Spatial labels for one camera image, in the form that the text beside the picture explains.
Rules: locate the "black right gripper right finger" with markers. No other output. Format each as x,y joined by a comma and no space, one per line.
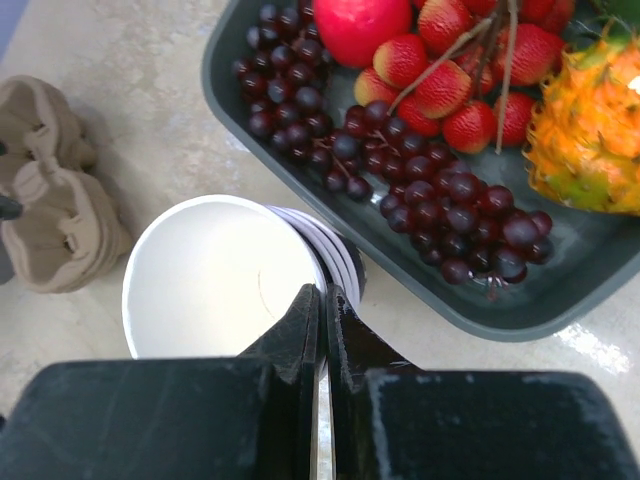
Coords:
352,349

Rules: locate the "orange pineapple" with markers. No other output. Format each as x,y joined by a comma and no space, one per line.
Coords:
582,148

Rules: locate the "red apple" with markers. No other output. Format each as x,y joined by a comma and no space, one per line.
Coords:
352,31

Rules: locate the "stack of paper cups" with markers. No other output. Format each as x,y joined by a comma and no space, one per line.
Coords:
338,256

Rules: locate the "black paper coffee cup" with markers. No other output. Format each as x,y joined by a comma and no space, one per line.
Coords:
210,275

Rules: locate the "pulp cup carrier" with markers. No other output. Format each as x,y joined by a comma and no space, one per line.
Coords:
67,232

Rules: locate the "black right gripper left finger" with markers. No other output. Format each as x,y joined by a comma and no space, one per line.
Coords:
288,389

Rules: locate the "dark purple grape bunch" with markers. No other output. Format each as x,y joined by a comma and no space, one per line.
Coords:
283,82

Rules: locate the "red lychee bunch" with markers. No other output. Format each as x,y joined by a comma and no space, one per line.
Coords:
465,71

